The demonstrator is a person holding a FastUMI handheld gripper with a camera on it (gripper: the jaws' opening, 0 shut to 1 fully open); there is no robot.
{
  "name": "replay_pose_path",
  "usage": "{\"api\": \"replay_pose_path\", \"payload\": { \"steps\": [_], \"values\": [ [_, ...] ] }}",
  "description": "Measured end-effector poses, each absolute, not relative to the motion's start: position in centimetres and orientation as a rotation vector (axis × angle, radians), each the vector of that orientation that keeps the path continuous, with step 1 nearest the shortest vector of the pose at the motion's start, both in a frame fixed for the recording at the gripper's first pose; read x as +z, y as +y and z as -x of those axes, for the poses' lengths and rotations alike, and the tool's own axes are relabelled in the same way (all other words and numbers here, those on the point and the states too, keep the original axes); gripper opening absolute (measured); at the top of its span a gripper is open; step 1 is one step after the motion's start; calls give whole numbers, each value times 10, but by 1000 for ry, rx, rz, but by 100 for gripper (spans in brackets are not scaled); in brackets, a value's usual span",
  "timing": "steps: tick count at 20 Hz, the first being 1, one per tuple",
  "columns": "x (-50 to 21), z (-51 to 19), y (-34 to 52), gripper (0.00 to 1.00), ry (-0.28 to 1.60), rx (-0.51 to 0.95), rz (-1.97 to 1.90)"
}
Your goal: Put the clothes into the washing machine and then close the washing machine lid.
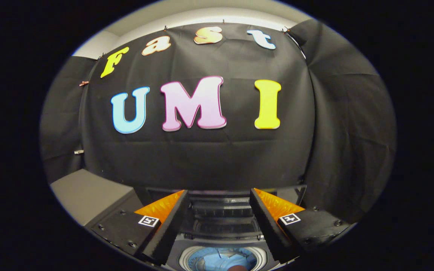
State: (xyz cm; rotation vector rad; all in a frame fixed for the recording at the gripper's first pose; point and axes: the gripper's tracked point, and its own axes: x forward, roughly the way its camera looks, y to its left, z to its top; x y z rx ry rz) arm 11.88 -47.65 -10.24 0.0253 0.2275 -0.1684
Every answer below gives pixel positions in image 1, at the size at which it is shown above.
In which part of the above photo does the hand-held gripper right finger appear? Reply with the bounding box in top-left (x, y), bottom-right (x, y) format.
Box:
top-left (249, 187), bottom-right (355, 264)

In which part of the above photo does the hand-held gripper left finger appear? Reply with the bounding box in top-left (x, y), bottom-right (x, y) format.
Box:
top-left (90, 189), bottom-right (190, 266)

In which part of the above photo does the dark washing machine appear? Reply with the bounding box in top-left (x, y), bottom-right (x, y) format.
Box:
top-left (142, 184), bottom-right (308, 271)

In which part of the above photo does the light blue polo shirt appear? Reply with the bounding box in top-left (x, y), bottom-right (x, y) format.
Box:
top-left (193, 248), bottom-right (257, 271)

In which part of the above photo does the grey box cabinet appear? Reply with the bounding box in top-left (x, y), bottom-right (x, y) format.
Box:
top-left (50, 169), bottom-right (144, 226)

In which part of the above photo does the row of small black clips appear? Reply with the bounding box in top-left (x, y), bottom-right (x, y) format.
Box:
top-left (98, 18), bottom-right (291, 59)

